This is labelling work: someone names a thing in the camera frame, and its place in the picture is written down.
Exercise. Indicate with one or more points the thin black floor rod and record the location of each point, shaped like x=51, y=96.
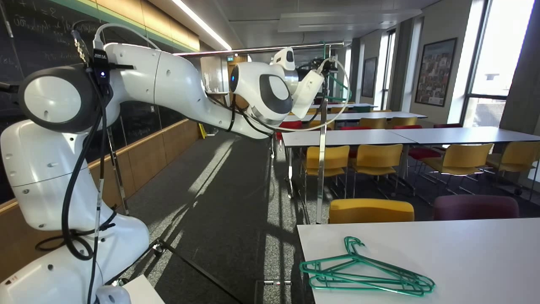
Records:
x=196, y=268

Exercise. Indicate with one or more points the wooden door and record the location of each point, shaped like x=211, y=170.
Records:
x=238, y=57

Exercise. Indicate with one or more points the long ceiling light strip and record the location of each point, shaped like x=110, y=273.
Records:
x=200, y=22

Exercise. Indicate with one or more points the yellow chair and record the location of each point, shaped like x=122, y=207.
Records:
x=326, y=160
x=378, y=158
x=520, y=155
x=372, y=209
x=372, y=121
x=404, y=120
x=465, y=158

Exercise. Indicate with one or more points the framed wall painting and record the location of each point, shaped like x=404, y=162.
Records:
x=436, y=72

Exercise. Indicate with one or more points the tall window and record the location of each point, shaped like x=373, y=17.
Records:
x=389, y=67
x=498, y=60

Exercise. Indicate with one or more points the dark chalkboard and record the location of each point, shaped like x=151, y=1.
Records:
x=34, y=33

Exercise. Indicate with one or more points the black mounting bar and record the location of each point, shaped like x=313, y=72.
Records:
x=9, y=86

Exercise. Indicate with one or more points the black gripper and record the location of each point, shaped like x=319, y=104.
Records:
x=331, y=64

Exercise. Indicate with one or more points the silver metal clothes rack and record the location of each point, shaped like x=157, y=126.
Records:
x=323, y=169

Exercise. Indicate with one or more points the purple chair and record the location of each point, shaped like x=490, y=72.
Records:
x=475, y=206

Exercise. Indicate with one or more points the white robot mounting table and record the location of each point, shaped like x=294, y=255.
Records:
x=144, y=288

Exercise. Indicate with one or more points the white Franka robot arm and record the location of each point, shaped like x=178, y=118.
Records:
x=169, y=84

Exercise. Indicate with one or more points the red chair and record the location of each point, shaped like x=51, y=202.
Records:
x=424, y=152
x=289, y=125

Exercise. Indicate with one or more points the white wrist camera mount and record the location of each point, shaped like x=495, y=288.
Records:
x=308, y=94

